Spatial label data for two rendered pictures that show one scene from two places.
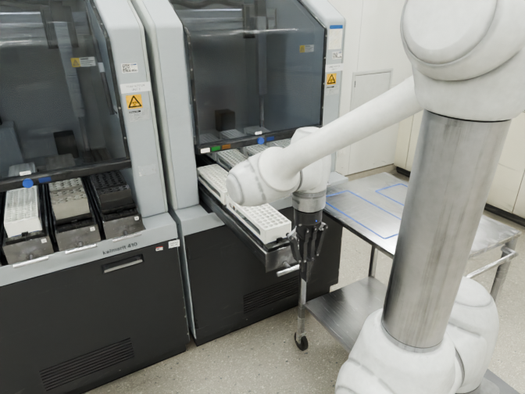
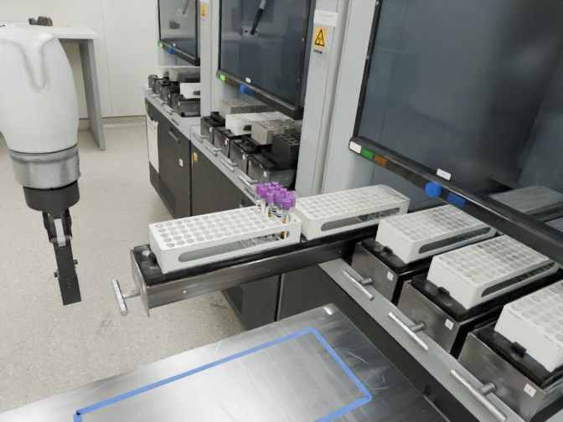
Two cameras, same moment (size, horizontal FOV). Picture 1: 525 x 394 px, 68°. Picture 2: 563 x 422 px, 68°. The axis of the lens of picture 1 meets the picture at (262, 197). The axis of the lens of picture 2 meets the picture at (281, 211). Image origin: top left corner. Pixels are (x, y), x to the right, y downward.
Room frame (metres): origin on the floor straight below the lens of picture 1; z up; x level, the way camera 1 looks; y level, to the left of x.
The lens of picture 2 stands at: (1.24, -0.71, 1.29)
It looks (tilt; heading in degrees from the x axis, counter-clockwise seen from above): 28 degrees down; 86
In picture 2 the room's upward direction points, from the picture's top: 6 degrees clockwise
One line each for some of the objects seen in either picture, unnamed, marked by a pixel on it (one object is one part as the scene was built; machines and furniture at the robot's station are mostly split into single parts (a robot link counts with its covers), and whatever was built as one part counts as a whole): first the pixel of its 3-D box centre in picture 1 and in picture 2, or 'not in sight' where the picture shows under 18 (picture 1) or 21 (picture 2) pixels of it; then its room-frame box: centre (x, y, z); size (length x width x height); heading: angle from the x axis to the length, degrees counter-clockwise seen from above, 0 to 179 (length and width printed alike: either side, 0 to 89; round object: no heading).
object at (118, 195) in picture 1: (116, 198); (283, 148); (1.31, 0.55, 0.85); 0.12 x 0.02 x 0.06; 119
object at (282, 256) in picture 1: (240, 213); (283, 244); (1.31, 0.09, 0.78); 0.73 x 0.14 x 0.09; 28
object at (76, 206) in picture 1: (71, 207); (260, 133); (1.24, 0.68, 0.85); 0.12 x 0.02 x 0.06; 119
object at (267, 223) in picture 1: (256, 215); (228, 235); (1.19, 0.02, 0.83); 0.30 x 0.10 x 0.06; 29
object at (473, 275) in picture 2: (267, 159); (497, 267); (1.73, -0.03, 0.83); 0.30 x 0.10 x 0.06; 28
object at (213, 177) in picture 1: (220, 184); (349, 211); (1.46, 0.17, 0.83); 0.30 x 0.10 x 0.06; 28
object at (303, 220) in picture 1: (307, 221); (54, 206); (0.92, -0.12, 0.96); 0.08 x 0.07 x 0.09; 119
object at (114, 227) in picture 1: (108, 192); (338, 161); (1.52, 0.66, 0.78); 0.73 x 0.14 x 0.09; 28
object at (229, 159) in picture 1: (238, 166); (438, 230); (1.66, 0.11, 0.83); 0.30 x 0.10 x 0.06; 28
